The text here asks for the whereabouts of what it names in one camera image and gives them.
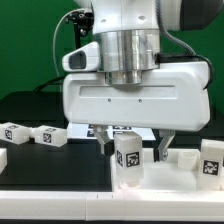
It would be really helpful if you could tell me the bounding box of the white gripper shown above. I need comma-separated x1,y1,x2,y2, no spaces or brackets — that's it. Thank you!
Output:
63,62,210,162

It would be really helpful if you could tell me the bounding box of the white square tabletop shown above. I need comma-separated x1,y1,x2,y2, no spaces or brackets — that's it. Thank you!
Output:
111,148,224,191

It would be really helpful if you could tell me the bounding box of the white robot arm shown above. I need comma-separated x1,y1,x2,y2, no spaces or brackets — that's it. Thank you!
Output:
62,0,224,161

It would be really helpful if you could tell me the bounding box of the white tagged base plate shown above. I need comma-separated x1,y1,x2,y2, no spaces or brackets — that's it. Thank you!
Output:
67,123,155,141

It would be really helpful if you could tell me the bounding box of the black cable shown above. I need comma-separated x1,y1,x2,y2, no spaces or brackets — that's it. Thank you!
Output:
32,75,68,93

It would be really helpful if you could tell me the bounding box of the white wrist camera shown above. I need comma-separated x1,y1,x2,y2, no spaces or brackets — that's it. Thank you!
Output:
62,42,100,72

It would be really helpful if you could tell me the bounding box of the white left fence rail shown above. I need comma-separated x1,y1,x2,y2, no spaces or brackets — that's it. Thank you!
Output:
0,148,7,174

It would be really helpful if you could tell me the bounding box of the white fence rail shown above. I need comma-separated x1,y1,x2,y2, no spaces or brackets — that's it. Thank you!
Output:
0,148,7,174
0,190,224,222

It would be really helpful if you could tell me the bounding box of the white front fence rail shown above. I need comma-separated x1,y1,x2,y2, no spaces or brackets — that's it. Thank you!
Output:
0,190,224,222

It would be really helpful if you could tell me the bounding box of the grey braided cable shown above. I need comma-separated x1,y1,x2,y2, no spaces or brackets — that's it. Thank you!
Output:
154,0,216,91

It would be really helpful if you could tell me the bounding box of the white cable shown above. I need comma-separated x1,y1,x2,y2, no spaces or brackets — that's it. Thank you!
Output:
52,8,84,81

